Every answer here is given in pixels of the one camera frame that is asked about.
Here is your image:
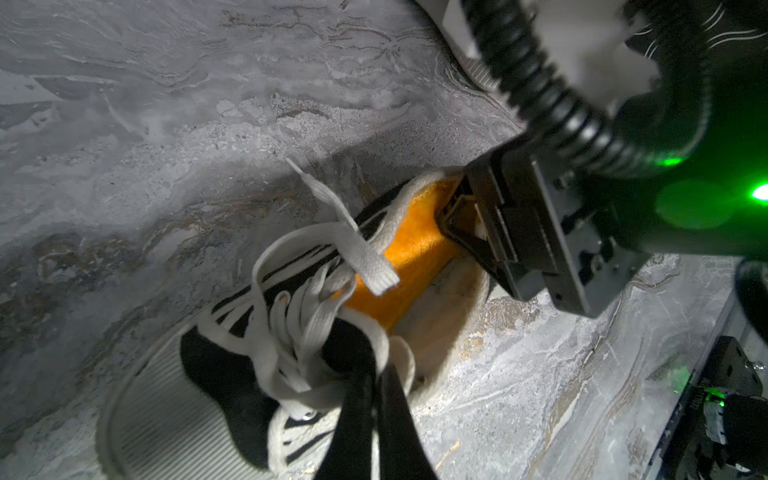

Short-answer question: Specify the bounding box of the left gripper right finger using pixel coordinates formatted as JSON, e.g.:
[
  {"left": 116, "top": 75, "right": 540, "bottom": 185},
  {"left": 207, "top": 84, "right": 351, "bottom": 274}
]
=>
[{"left": 377, "top": 364, "right": 438, "bottom": 480}]

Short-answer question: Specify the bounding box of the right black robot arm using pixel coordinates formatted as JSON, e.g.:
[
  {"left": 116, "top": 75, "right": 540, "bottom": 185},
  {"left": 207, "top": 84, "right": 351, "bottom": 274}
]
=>
[{"left": 437, "top": 56, "right": 767, "bottom": 318}]

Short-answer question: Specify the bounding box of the right corrugated black cable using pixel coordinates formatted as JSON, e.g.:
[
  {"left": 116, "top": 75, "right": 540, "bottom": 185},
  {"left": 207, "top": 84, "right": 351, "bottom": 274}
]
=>
[{"left": 458, "top": 0, "right": 715, "bottom": 180}]

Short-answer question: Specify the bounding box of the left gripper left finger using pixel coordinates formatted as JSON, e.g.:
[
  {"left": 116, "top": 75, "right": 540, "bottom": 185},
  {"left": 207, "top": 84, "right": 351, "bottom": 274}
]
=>
[{"left": 314, "top": 359, "right": 376, "bottom": 480}]

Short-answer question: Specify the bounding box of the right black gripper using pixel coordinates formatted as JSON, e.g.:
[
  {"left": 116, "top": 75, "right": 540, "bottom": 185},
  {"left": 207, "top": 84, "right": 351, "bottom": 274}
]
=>
[{"left": 437, "top": 140, "right": 650, "bottom": 318}]

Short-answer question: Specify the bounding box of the black white sneaker with laces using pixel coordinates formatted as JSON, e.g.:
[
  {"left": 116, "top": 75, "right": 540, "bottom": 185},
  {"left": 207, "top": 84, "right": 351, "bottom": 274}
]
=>
[{"left": 96, "top": 168, "right": 490, "bottom": 479}]

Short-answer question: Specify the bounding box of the orange insole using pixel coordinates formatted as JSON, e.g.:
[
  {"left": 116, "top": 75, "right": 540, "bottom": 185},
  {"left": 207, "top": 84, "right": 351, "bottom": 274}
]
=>
[{"left": 346, "top": 178, "right": 458, "bottom": 331}]

